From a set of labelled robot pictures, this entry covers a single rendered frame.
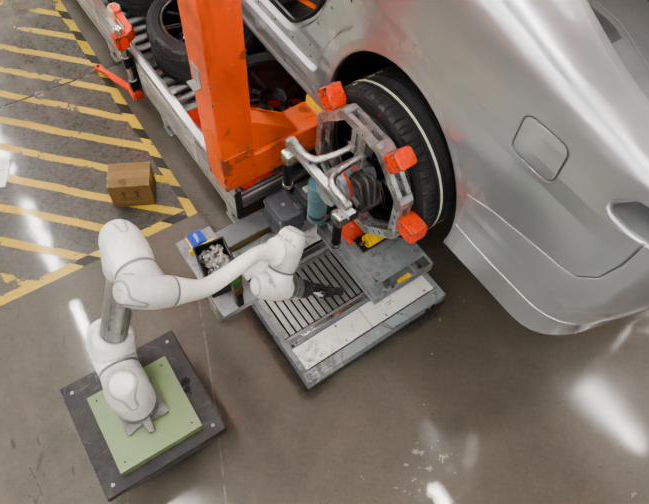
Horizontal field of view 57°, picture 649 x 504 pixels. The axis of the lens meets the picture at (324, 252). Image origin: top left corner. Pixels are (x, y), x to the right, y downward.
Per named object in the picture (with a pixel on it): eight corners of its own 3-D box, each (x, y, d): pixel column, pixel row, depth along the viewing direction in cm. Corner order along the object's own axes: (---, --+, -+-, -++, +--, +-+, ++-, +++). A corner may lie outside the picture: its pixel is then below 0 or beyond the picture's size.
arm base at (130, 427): (132, 446, 226) (128, 443, 222) (107, 399, 235) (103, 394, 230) (175, 419, 232) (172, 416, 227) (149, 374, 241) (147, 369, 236)
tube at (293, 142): (356, 152, 224) (359, 133, 215) (314, 174, 218) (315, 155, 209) (329, 123, 231) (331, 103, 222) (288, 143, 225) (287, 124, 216)
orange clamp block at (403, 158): (406, 166, 212) (419, 162, 204) (389, 175, 210) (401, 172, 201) (398, 148, 211) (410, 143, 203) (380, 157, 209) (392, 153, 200)
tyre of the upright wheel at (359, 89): (401, 211, 284) (495, 218, 224) (362, 234, 276) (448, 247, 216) (349, 79, 265) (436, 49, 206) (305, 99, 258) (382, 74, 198)
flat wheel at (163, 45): (129, 58, 345) (119, 24, 325) (200, 0, 375) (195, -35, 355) (220, 106, 329) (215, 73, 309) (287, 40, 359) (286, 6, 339)
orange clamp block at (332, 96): (349, 103, 225) (340, 80, 222) (332, 111, 222) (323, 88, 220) (340, 104, 231) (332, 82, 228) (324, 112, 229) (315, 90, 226)
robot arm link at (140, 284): (186, 291, 180) (169, 257, 185) (134, 294, 166) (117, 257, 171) (166, 317, 186) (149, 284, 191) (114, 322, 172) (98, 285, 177)
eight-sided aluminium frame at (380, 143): (399, 253, 249) (423, 171, 202) (386, 260, 247) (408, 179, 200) (325, 167, 271) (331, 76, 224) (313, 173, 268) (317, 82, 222)
